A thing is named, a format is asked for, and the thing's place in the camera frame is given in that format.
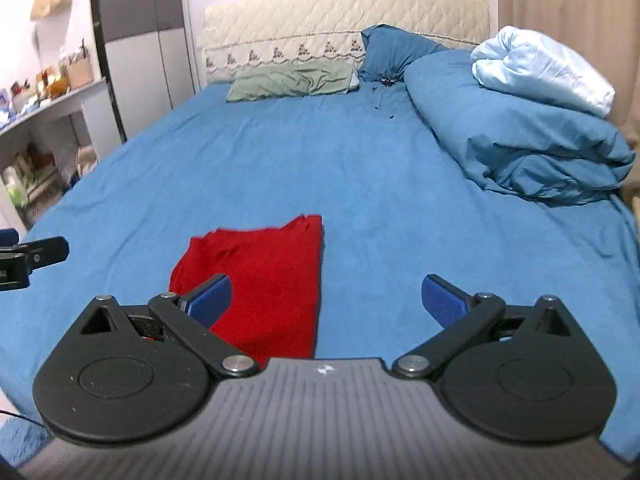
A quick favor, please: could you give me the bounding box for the blue bed sheet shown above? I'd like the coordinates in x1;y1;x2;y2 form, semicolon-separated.
0;82;640;461

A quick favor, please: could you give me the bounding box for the red knit sweater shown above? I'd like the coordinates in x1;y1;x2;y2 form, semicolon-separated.
169;215;325;368

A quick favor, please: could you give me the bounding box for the blue duvet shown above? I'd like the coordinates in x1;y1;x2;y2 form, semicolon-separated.
403;51;637;207

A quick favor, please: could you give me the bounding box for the green pillow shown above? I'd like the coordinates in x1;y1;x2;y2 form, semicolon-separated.
226;57;360;103

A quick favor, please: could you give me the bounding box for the wicker basket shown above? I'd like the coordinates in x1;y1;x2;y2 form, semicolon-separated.
67;57;95;88

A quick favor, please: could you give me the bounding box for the white and grey wardrobe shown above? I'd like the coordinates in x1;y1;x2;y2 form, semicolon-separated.
92;0;197;141

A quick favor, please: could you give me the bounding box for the light blue blanket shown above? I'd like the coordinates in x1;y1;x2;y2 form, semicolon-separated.
471;25;617;118

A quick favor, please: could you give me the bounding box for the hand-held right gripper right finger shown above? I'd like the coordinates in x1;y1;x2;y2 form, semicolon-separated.
391;274;576;380

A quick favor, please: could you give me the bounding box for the black pole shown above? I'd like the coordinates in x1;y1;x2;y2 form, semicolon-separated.
88;0;128;143

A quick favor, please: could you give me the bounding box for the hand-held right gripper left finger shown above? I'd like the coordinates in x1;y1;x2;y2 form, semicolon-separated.
75;274;261;380

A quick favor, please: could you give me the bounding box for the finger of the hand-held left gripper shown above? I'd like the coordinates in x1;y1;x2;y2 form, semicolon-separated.
0;229;69;270

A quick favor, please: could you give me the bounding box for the cream quilted headboard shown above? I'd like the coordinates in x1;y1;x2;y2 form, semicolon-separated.
201;0;491;86

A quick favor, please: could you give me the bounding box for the white shelf desk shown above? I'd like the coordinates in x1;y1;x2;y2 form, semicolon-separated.
0;77;123;233

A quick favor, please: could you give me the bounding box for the blue pillow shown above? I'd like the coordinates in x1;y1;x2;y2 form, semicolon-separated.
359;24;451;83

